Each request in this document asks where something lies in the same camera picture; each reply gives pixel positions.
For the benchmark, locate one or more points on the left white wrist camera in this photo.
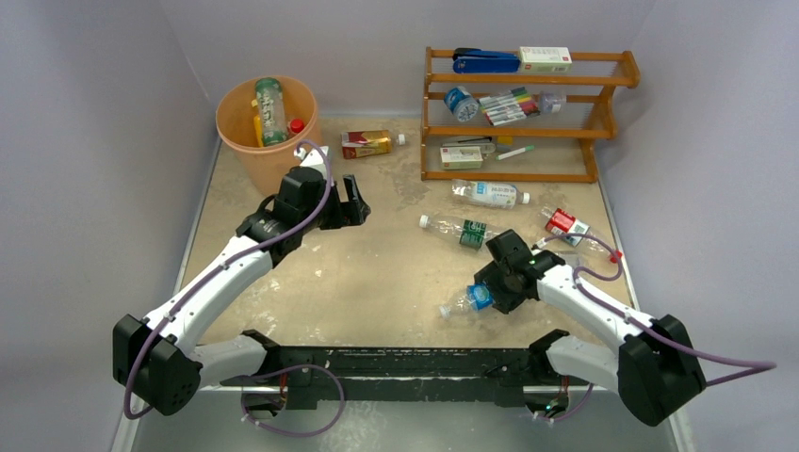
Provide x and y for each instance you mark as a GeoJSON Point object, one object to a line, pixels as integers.
{"type": "Point", "coordinates": [313, 159]}

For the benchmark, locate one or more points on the orange plastic bin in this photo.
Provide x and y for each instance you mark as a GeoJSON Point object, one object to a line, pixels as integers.
{"type": "Point", "coordinates": [266, 166]}

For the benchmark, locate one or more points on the blue stapler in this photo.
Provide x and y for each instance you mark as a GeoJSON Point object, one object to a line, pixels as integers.
{"type": "Point", "coordinates": [485, 61]}

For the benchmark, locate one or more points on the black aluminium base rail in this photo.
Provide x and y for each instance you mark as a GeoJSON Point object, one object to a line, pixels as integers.
{"type": "Point", "coordinates": [307, 375]}

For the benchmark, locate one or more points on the blue tape roll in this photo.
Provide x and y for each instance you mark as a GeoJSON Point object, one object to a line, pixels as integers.
{"type": "Point", "coordinates": [461, 104]}

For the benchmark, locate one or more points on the grey stapler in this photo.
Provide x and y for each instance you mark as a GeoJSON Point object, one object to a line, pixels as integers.
{"type": "Point", "coordinates": [484, 143]}

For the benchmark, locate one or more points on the green white marker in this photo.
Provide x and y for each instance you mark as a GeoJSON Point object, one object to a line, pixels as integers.
{"type": "Point", "coordinates": [513, 153]}

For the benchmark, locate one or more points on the pack of coloured markers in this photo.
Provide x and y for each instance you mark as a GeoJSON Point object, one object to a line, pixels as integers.
{"type": "Point", "coordinates": [508, 106]}

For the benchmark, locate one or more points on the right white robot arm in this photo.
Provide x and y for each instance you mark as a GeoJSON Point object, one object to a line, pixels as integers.
{"type": "Point", "coordinates": [612, 324]}

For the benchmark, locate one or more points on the white stapler box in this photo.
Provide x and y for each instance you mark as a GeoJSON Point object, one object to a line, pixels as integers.
{"type": "Point", "coordinates": [460, 157]}

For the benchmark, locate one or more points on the red gold tea bottle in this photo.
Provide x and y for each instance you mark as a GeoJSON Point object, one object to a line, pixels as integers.
{"type": "Point", "coordinates": [359, 144]}

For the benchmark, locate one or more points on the clear bottle blue label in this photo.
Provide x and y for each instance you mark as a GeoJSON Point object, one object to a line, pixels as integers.
{"type": "Point", "coordinates": [473, 299]}

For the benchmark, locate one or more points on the red white Nongfu bottle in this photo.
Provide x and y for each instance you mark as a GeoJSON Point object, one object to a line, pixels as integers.
{"type": "Point", "coordinates": [295, 127]}

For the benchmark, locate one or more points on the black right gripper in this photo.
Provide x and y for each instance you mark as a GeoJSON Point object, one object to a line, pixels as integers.
{"type": "Point", "coordinates": [485, 292]}

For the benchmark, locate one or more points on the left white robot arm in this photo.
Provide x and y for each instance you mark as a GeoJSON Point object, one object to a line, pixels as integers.
{"type": "Point", "coordinates": [200, 299]}

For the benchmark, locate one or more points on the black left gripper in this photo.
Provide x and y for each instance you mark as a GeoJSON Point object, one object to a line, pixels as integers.
{"type": "Point", "coordinates": [350, 213]}

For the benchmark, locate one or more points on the wooden shelf rack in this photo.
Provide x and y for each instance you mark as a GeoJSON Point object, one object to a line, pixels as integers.
{"type": "Point", "coordinates": [545, 125]}

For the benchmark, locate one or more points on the yellow honey pomelo bottle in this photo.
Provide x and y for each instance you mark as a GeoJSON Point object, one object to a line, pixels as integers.
{"type": "Point", "coordinates": [257, 126]}

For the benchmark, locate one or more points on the small clear jar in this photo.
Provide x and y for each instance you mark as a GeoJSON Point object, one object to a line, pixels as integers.
{"type": "Point", "coordinates": [550, 102]}

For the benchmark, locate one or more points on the white blue label bottle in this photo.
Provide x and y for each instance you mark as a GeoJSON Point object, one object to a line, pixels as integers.
{"type": "Point", "coordinates": [489, 194]}

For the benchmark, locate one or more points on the green tea bottle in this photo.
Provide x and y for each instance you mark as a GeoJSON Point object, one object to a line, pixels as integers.
{"type": "Point", "coordinates": [270, 103]}

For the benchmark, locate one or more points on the white red box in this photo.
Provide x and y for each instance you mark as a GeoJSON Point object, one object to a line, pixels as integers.
{"type": "Point", "coordinates": [539, 60]}

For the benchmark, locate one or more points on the clear bottle dark green label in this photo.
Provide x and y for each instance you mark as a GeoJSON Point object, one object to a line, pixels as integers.
{"type": "Point", "coordinates": [467, 233]}

